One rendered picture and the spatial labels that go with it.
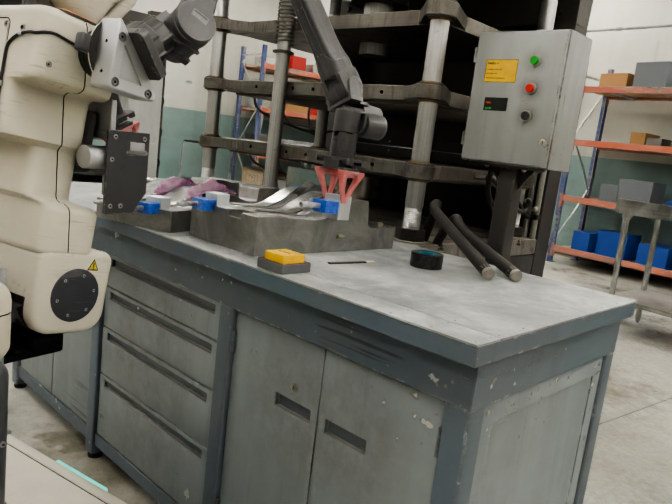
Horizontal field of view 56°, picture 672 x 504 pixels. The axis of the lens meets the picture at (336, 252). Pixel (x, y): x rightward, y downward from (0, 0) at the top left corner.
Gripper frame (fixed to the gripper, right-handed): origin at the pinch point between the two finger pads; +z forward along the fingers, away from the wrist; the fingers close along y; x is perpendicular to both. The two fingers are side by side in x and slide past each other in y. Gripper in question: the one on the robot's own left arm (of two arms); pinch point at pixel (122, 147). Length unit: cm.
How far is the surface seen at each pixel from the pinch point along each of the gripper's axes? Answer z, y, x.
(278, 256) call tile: 10, -60, 16
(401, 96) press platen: 13, -37, -86
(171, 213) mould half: 13.4, -18.2, 5.4
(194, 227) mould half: 16.9, -24.1, 4.5
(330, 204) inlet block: 7, -61, -2
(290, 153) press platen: 40, 14, -86
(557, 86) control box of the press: 6, -88, -84
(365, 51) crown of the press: 11, -1, -126
